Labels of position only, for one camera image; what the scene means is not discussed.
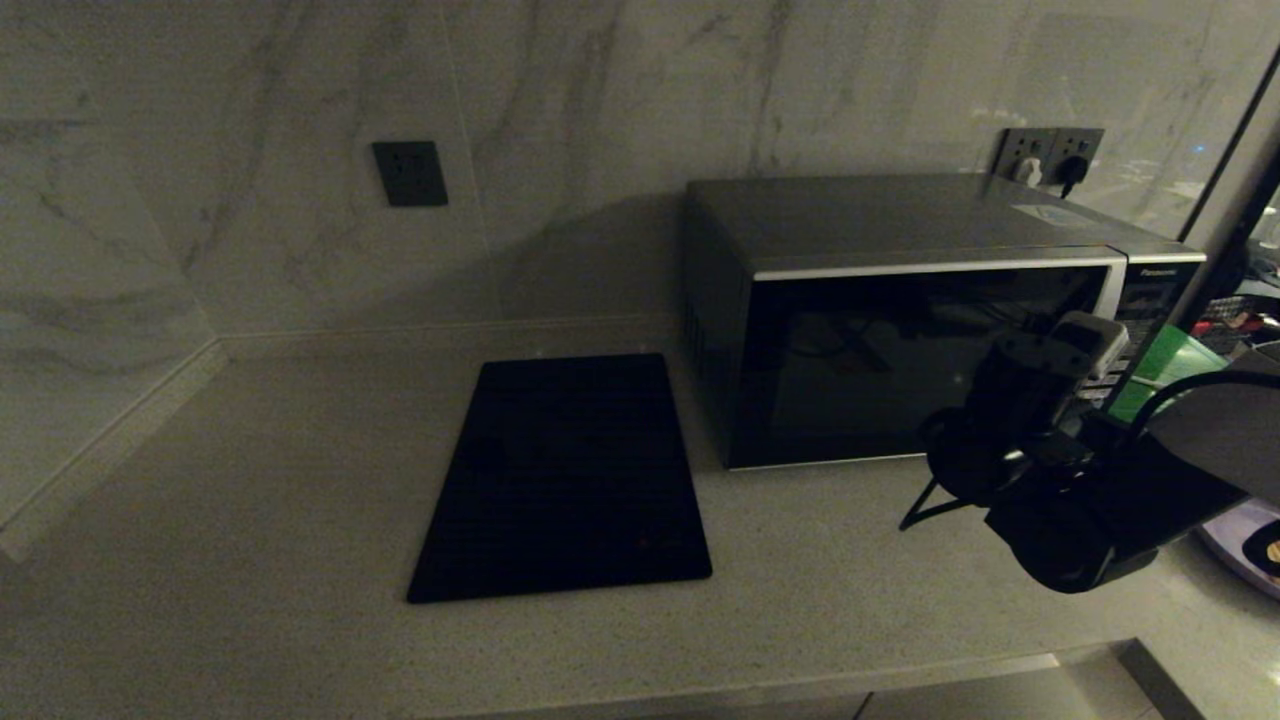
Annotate black glass microwave door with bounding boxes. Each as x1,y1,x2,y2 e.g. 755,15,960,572
730,255,1129,469

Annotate purple plate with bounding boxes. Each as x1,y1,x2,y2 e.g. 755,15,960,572
1198,498,1280,601

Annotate silver black microwave oven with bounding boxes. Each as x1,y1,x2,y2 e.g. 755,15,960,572
682,175,1207,471

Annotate green cutting board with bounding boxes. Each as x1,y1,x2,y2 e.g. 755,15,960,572
1108,325,1236,426

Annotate white cabinet front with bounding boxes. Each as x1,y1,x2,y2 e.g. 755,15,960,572
858,640,1166,720

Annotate black induction cooktop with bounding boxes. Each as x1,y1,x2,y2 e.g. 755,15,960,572
406,353,714,605

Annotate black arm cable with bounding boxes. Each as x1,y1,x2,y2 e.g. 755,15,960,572
1130,366,1280,441

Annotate double wall socket with plugs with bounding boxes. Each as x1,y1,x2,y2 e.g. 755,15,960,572
995,127,1058,183
1045,127,1106,188

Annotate dark single wall socket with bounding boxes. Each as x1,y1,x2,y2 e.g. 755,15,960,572
372,141,449,208

